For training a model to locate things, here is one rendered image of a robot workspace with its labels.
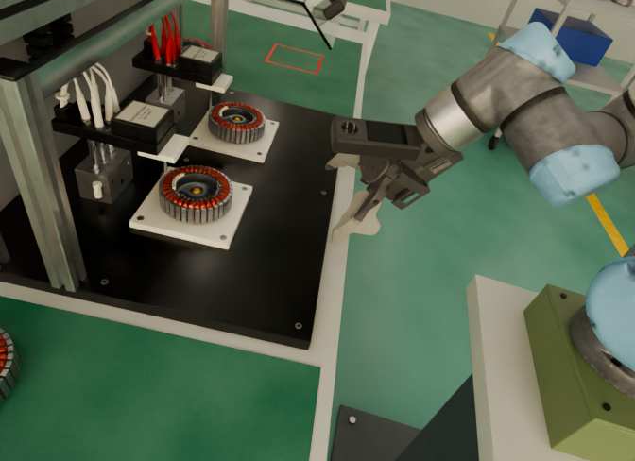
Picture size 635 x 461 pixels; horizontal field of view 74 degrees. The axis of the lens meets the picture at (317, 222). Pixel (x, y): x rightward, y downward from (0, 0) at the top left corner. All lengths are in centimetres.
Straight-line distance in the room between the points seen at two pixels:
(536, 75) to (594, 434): 41
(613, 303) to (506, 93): 23
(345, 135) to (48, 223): 35
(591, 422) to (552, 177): 28
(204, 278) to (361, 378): 95
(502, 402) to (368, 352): 92
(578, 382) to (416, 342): 104
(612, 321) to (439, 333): 125
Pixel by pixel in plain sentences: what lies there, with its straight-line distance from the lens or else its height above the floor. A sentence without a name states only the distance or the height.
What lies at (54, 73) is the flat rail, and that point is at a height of 103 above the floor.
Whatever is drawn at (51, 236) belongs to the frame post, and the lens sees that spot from 55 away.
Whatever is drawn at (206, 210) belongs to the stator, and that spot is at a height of 81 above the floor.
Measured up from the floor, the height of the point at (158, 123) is 92.
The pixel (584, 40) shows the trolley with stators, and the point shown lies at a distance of 332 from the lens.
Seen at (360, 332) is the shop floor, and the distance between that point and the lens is 157.
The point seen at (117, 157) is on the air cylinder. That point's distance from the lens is 74.
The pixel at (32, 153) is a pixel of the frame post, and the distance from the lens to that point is 48.
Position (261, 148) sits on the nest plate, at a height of 78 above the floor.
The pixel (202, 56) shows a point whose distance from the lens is 85.
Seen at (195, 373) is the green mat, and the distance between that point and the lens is 56.
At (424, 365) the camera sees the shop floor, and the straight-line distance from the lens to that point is 159.
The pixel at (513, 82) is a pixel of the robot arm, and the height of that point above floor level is 110.
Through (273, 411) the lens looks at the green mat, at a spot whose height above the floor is 75.
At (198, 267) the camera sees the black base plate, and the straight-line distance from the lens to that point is 63.
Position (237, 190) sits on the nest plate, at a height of 78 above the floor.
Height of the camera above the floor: 124
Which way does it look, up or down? 41 degrees down
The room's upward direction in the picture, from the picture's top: 15 degrees clockwise
